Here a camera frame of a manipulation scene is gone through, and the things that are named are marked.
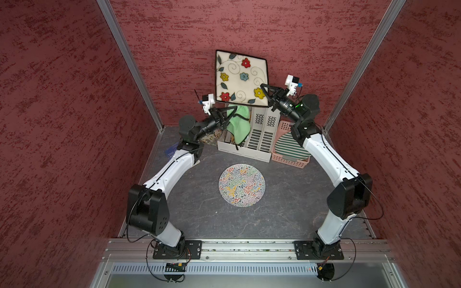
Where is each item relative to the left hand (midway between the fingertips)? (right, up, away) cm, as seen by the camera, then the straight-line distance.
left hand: (237, 111), depth 64 cm
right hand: (+8, +9, +2) cm, 12 cm away
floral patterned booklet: (-16, -9, +49) cm, 53 cm away
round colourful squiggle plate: (+3, -35, +28) cm, 44 cm away
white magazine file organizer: (+18, +2, +49) cm, 53 cm away
